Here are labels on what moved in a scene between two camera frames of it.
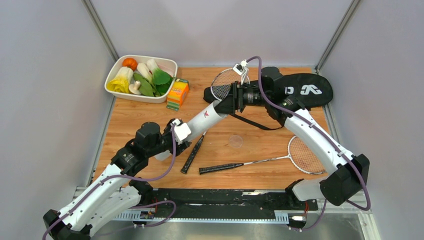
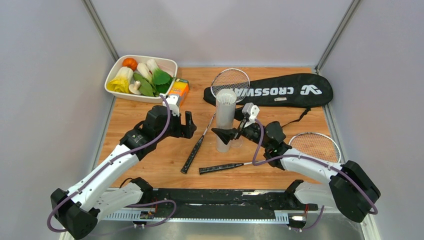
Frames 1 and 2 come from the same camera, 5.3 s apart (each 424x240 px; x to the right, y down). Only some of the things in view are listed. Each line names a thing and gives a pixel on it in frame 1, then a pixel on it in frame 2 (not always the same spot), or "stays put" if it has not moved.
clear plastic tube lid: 236,141 stays put
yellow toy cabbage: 122,81 stays put
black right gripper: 235,101 -> 227,134
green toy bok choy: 160,79 stays put
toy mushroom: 134,88 stays put
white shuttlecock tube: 197,126 -> 225,115
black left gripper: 179,149 -> 186,131
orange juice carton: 176,95 stays put
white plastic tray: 166,64 stays put
